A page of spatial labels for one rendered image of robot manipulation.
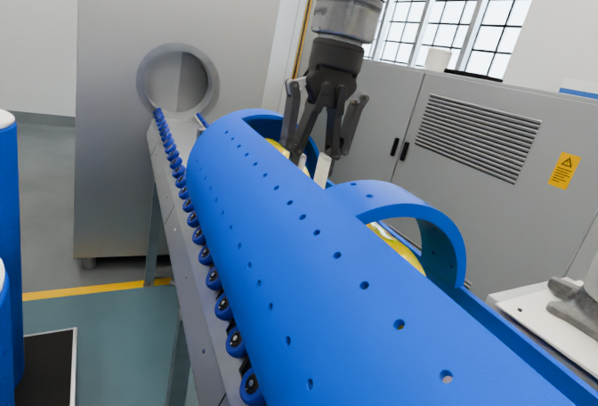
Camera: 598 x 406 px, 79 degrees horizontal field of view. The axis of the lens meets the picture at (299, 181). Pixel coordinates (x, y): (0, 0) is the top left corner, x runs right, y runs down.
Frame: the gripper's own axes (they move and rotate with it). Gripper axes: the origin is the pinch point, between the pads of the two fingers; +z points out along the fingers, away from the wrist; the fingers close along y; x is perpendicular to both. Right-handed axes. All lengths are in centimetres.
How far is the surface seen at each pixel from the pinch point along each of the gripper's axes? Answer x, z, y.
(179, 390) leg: -33, 81, 7
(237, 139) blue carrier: -9.8, -2.2, 9.3
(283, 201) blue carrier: 13.4, -1.5, 10.0
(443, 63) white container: -137, -33, -156
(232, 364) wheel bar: 10.9, 24.9, 11.1
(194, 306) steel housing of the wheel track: -7.7, 29.8, 12.8
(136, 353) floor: -86, 118, 15
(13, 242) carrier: -65, 49, 52
